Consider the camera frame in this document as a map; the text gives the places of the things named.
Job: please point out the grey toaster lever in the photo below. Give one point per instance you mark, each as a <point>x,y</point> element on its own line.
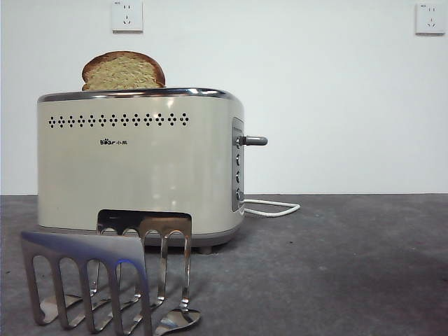
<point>255,141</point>

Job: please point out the brown-crusted bread slice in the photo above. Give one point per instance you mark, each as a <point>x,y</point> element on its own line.
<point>124,73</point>

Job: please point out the cream two-slot toaster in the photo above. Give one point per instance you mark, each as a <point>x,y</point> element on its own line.
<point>122,175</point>

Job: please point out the shiny metal toast rack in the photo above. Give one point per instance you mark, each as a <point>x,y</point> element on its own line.
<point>82,245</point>

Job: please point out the white wall socket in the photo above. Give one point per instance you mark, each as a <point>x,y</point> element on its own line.
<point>430,19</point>
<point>127,17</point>

